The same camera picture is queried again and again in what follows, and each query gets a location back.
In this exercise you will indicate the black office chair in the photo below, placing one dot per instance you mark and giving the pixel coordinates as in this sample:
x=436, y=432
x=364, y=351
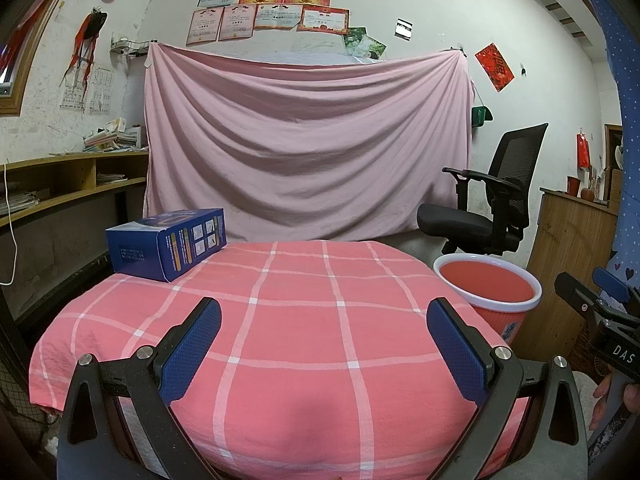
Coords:
x=460, y=222

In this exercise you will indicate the pink checked blanket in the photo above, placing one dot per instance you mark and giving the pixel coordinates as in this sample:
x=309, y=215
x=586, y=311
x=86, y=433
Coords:
x=300, y=335

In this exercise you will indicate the wooden window frame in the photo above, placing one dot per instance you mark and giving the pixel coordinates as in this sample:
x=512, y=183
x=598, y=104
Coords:
x=25, y=95

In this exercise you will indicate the red apple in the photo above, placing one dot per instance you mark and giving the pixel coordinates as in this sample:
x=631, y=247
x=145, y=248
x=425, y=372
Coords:
x=587, y=194

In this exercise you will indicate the red diamond wall poster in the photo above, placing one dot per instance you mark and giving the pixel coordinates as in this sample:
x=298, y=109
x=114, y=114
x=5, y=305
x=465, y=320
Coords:
x=495, y=66

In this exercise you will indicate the small black white picture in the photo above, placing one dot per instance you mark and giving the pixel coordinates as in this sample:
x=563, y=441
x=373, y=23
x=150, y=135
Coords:
x=404, y=29

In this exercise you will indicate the red cup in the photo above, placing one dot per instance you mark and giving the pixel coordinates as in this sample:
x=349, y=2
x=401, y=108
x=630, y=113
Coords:
x=573, y=186

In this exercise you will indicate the person's right hand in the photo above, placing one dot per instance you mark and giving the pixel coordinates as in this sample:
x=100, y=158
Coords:
x=601, y=400

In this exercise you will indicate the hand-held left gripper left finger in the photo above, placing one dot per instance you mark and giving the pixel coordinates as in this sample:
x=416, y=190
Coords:
x=192, y=345

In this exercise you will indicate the pink hanging sheet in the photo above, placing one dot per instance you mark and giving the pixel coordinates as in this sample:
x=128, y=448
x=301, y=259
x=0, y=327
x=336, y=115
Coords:
x=310, y=150

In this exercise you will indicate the red plastic bin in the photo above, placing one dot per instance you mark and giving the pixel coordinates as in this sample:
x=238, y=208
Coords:
x=480, y=285

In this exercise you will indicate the wooden shelf desk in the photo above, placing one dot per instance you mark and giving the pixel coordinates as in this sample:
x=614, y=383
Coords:
x=65, y=160

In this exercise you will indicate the blue printed curtain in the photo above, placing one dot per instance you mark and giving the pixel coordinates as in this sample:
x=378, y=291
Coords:
x=631, y=135

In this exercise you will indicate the red ribbon wall decoration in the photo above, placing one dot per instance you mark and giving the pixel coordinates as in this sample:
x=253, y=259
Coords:
x=85, y=40

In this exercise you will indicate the green hanging bag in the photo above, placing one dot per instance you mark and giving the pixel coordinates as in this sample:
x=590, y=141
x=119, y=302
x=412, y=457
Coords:
x=481, y=116

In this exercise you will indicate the red hanging ornament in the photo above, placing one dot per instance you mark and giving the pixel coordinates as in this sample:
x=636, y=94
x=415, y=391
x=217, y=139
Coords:
x=584, y=150

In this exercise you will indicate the stack of books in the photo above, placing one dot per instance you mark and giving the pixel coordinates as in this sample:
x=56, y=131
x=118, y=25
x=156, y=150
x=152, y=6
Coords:
x=112, y=137

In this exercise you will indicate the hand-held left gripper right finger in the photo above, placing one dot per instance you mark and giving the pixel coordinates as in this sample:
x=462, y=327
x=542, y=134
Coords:
x=457, y=350

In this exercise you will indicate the blue cardboard box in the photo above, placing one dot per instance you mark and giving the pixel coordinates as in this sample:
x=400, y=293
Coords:
x=140, y=255

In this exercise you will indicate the white paper wall chart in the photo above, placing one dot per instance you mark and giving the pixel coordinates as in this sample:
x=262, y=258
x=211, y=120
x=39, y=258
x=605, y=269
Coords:
x=71, y=95
x=101, y=91

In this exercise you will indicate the wooden cabinet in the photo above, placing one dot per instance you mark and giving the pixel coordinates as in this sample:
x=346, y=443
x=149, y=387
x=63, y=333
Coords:
x=565, y=240

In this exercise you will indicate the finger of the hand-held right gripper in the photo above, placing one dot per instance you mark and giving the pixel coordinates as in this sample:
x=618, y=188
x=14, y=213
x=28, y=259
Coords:
x=580, y=302
x=612, y=285

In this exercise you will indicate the green landscape photo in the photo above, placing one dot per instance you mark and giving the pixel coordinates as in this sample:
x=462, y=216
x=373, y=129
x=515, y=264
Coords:
x=354, y=40
x=374, y=49

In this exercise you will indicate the group of wall certificates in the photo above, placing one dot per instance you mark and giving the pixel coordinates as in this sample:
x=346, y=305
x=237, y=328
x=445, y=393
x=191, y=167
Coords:
x=275, y=15

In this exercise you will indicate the pile of papers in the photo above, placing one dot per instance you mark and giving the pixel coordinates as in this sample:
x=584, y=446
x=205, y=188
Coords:
x=112, y=178
x=17, y=202

